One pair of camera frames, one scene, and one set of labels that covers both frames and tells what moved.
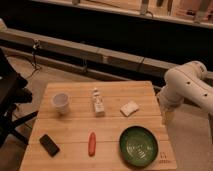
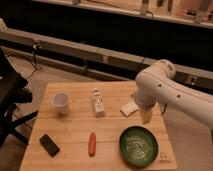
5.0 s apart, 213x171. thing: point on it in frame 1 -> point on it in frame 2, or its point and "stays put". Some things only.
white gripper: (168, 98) -> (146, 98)
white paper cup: (61, 101) stays put
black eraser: (49, 146) stays put
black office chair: (13, 94) stays put
